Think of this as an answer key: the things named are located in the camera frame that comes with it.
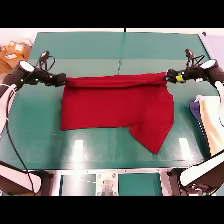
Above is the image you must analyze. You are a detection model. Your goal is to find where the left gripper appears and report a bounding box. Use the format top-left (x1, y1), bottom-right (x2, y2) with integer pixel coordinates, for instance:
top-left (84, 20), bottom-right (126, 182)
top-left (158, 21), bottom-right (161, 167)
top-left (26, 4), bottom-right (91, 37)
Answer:
top-left (51, 72), bottom-right (68, 89)

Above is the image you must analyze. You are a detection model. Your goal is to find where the black cable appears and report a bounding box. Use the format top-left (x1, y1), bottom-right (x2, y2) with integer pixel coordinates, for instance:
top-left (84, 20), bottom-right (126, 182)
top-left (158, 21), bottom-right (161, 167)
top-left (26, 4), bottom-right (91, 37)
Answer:
top-left (4, 89), bottom-right (36, 197)

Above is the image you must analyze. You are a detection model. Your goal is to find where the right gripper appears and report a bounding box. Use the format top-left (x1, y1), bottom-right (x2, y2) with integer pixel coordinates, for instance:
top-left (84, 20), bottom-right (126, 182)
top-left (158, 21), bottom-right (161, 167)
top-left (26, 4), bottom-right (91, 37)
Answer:
top-left (165, 68), bottom-right (186, 85)

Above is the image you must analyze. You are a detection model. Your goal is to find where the cream garment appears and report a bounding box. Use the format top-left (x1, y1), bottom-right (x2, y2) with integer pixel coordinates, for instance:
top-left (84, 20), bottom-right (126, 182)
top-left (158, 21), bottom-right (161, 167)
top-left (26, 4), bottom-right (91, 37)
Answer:
top-left (198, 95), bottom-right (224, 158)

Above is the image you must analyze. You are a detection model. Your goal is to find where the red T-shirt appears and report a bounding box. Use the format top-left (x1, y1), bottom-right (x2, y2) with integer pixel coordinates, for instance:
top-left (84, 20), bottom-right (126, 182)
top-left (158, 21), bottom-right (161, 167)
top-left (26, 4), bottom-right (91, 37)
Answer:
top-left (59, 71), bottom-right (176, 156)

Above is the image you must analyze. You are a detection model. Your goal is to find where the silver frame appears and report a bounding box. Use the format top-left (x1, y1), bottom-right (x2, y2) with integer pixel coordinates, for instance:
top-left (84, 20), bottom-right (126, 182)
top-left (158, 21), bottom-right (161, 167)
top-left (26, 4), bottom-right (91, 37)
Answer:
top-left (29, 167), bottom-right (188, 197)

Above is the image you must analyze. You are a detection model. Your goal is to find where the purple garment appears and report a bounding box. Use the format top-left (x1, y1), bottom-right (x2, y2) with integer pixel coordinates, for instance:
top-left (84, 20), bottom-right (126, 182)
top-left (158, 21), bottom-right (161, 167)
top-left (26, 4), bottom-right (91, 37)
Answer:
top-left (189, 99), bottom-right (205, 132)

